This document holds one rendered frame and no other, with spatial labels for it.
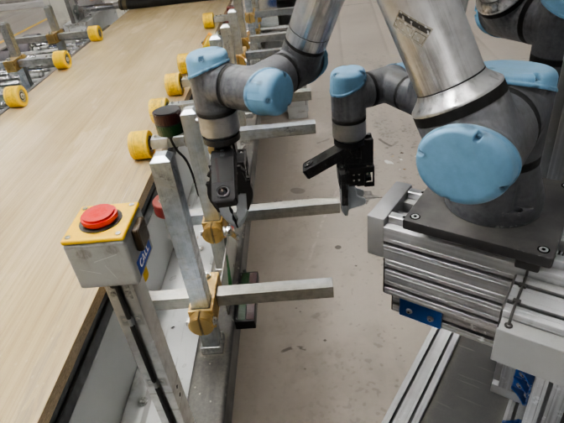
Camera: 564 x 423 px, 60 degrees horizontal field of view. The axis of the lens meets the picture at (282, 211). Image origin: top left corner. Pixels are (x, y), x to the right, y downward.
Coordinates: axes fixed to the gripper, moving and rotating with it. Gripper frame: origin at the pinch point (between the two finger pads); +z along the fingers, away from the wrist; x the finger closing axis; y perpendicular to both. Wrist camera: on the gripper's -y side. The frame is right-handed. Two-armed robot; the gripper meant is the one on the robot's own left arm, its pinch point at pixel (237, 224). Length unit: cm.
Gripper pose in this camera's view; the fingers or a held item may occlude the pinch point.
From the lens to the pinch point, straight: 101.6
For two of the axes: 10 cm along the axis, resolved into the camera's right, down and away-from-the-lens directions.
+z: 1.1, 8.2, 5.6
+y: 0.0, -5.6, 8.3
